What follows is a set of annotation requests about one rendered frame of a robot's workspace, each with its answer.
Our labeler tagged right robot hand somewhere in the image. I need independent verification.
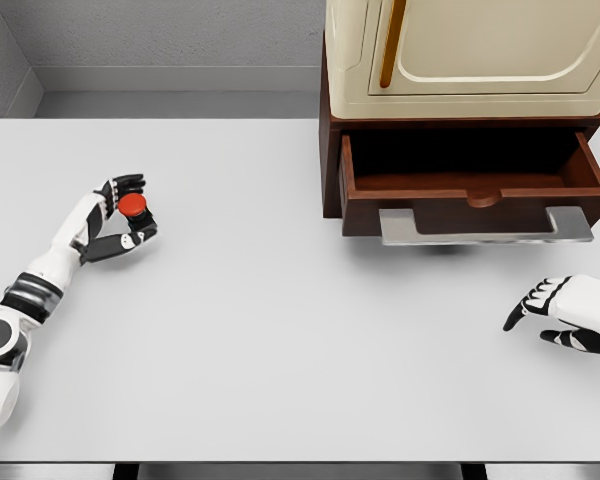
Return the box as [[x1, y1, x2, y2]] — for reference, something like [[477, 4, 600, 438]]
[[502, 273, 600, 356]]

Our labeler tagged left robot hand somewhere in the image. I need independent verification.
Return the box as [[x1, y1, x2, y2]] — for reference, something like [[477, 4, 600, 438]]
[[52, 173, 159, 266]]

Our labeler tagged red push-button switch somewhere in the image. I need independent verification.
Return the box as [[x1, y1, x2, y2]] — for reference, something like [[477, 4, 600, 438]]
[[117, 193, 153, 233]]

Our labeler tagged brown wooden drawer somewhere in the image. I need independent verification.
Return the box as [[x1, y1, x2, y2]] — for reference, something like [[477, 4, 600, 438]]
[[339, 130, 600, 238]]

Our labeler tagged cream cabinet with door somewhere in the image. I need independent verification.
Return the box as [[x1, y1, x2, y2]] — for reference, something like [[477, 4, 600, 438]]
[[323, 0, 600, 120]]

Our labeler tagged silver drawer handle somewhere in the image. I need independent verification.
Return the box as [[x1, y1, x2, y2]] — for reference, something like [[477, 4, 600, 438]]
[[378, 205, 595, 247]]

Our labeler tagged orange door handle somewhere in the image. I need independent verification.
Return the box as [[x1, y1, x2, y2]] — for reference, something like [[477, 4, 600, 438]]
[[378, 0, 408, 89]]

